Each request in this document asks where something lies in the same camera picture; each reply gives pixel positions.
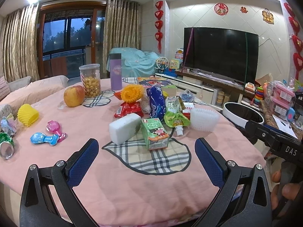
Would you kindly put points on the crushed green can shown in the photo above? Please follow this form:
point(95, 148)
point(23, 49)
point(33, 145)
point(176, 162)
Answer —
point(6, 146)

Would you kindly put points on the clear snack jar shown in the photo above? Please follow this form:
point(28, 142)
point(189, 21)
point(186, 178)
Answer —
point(90, 77)

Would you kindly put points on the white tv cabinet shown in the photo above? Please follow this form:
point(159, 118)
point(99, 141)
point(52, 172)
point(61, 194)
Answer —
point(202, 92)

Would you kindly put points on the person's right hand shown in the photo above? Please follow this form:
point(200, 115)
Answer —
point(289, 191)

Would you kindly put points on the purple thermos bottle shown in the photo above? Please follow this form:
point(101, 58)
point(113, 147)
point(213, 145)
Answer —
point(115, 62)

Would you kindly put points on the pink toy rattle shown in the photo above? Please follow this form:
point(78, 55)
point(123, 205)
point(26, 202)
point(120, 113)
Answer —
point(55, 128)

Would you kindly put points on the blue toy rattle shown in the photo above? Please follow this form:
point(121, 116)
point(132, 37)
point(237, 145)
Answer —
point(40, 138)

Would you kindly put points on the teal covered armchair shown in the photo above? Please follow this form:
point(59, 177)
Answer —
point(136, 63)

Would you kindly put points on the toy ferris wheel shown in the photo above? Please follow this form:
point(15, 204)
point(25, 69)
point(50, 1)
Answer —
point(162, 63)

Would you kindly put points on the beige curtain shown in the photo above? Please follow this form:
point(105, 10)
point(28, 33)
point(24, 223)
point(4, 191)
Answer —
point(19, 44)
point(121, 27)

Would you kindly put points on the green milk carton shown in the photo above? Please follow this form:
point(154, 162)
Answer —
point(154, 134)

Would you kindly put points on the white trash bin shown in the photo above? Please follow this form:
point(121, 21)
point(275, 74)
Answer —
point(240, 114)

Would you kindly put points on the red snack wrapper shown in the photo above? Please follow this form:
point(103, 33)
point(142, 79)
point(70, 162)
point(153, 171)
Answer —
point(128, 108)

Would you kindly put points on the pink plaid-patch blanket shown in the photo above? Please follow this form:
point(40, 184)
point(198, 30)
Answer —
point(112, 193)

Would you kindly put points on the white foam block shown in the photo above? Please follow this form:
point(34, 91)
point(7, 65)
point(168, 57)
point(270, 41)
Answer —
point(124, 128)

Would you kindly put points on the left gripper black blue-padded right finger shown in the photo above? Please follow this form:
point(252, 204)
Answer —
point(243, 198)

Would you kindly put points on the yellow foam fruit net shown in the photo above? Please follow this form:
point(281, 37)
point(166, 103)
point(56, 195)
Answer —
point(27, 115)

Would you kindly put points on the beige left curtain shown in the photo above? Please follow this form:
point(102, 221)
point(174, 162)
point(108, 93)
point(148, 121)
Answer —
point(19, 44)

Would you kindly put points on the beige right curtain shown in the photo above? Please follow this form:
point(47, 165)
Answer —
point(121, 27)

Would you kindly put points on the orange foam fruit net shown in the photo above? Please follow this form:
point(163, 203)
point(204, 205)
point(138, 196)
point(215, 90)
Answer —
point(132, 93)

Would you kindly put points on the blue snack bag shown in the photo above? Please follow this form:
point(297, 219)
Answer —
point(156, 102)

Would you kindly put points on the colourful children's book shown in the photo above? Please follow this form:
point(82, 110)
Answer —
point(153, 81)

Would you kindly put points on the white foam fruit net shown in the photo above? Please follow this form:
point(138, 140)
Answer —
point(204, 120)

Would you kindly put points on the red cigarette box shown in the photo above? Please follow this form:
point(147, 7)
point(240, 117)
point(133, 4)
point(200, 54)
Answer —
point(187, 109)

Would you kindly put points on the green drink pouch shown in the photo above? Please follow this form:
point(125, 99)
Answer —
point(176, 121)

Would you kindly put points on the pink storage boxes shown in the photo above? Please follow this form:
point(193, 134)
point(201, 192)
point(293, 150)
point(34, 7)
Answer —
point(279, 98)

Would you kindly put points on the black television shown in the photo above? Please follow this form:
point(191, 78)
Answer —
point(226, 52)

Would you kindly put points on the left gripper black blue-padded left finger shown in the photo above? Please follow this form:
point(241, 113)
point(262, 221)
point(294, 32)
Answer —
point(48, 198)

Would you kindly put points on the red apple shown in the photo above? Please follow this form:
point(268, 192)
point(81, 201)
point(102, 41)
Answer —
point(74, 96)

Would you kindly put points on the rainbow stacking ring toy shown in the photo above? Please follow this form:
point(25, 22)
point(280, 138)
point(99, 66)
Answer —
point(258, 96)

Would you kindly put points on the blue white wrapper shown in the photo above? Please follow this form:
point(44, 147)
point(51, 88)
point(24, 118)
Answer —
point(187, 96)

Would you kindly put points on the crumpled pastel wrapper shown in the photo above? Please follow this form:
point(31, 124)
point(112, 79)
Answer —
point(9, 125)

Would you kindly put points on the red hanging knot decoration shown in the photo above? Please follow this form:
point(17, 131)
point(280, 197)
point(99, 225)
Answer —
point(159, 24)

